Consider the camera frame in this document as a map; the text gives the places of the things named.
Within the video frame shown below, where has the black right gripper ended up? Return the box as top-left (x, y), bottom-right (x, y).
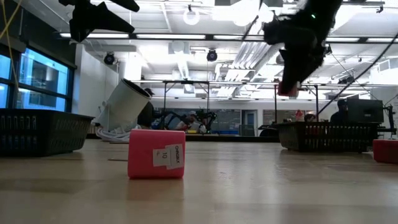
top-left (262, 14), bottom-right (327, 95)

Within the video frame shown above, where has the pink charger with white face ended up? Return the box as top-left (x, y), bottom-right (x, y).
top-left (277, 81), bottom-right (300, 98)

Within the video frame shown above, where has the pink charger with paper label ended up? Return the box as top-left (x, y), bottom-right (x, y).
top-left (127, 129), bottom-right (187, 180)

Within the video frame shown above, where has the dark-framed window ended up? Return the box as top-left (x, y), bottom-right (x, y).
top-left (0, 46), bottom-right (75, 113)

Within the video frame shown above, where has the black computer monitor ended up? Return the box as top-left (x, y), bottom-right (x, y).
top-left (346, 98), bottom-right (385, 124)

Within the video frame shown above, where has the black plastic slotted basket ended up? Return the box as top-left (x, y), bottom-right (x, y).
top-left (0, 108), bottom-right (95, 158)
top-left (275, 121), bottom-right (382, 153)

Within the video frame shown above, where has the black overhead light bar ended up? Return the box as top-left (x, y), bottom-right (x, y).
top-left (58, 32), bottom-right (398, 44)

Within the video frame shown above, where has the white cylindrical device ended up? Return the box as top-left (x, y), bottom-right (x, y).
top-left (98, 78), bottom-right (152, 133)

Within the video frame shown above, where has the black monitor stand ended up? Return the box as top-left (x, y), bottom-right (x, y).
top-left (377, 104), bottom-right (398, 136)

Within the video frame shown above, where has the black background metal frame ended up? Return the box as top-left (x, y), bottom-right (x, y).
top-left (273, 83), bottom-right (320, 124)
top-left (162, 80), bottom-right (210, 125)

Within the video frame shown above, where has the long black right arm cable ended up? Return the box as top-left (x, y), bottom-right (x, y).
top-left (317, 30), bottom-right (398, 115)

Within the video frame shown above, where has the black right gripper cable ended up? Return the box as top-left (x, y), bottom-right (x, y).
top-left (241, 0), bottom-right (266, 42)

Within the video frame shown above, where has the white ceiling ring lamp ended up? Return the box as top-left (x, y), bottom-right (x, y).
top-left (182, 7), bottom-right (201, 26)

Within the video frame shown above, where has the thin yellow hanging cable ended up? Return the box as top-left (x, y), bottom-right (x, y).
top-left (0, 0), bottom-right (23, 91)

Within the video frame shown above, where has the black aluminium table frame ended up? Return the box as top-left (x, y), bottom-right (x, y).
top-left (85, 133), bottom-right (282, 143)

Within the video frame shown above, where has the white coiled cable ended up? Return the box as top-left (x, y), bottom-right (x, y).
top-left (95, 123), bottom-right (142, 143)

